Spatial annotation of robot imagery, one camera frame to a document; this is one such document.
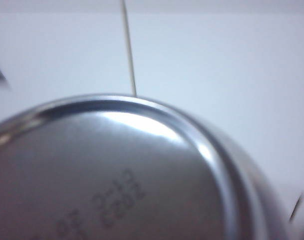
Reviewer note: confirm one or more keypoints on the silver beer can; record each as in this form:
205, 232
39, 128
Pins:
116, 175

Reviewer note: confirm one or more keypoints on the white sideboard cabinet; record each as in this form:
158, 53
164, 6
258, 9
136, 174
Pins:
216, 62

